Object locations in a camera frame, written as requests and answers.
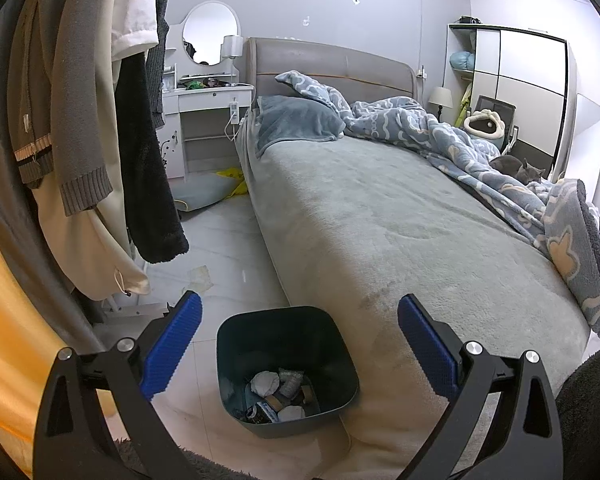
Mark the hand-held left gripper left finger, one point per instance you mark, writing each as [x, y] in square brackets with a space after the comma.
[172, 350]

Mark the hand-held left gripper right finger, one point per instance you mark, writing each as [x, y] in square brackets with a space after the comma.
[427, 350]

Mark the large white tissue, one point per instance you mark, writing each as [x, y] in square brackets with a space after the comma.
[265, 384]

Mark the dark teal trash bin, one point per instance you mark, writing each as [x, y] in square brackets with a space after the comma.
[285, 340]

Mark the clear plastic bag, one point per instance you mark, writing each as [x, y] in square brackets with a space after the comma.
[291, 379]

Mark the white clothes rack base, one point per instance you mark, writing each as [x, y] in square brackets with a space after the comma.
[140, 310]

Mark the clear plastic scrap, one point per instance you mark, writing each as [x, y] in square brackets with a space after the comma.
[200, 279]

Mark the cream hanging coat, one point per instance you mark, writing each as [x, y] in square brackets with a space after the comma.
[100, 240]

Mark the bed with grey-green sheet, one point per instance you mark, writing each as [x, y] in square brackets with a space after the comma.
[370, 220]

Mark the grey floor cushion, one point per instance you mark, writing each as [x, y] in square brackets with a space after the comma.
[202, 192]

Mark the yellow cloth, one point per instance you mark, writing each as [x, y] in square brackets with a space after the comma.
[10, 335]

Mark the black fleece garment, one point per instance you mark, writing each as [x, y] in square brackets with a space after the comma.
[150, 185]

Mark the dark fleece cloth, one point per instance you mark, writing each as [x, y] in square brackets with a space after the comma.
[590, 400]

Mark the yellow bag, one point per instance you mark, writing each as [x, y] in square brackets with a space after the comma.
[232, 175]

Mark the grey cat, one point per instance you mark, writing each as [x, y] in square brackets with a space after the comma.
[512, 166]

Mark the grey knit sweater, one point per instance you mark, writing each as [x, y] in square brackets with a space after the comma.
[75, 160]

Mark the blue cloud patterned blanket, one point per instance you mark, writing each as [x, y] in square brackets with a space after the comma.
[430, 130]

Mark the cream cat bed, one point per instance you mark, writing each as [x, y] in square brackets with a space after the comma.
[495, 127]

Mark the white power strip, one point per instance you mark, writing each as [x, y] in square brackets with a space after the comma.
[234, 112]

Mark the white vanity desk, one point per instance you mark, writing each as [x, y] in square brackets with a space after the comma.
[205, 105]

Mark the bedside lamp with shade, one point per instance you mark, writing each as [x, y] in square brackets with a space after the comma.
[440, 96]

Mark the white door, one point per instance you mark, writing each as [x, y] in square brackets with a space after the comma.
[590, 150]

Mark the grey-blue pillow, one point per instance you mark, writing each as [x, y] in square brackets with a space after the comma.
[297, 120]

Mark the dark grey knit garment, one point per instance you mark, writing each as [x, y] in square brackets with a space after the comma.
[159, 70]

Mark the light blue pillow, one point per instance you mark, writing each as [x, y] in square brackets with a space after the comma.
[462, 61]

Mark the white wardrobe with black trim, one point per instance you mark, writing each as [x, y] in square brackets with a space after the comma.
[525, 65]

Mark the grey padded headboard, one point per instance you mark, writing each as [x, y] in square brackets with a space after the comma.
[330, 57]

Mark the small white vanity lamp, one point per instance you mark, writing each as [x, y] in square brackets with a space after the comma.
[232, 46]

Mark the oval vanity mirror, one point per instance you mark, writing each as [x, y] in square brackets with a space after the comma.
[211, 32]

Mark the white jacket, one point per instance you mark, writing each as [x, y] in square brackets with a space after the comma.
[135, 5]

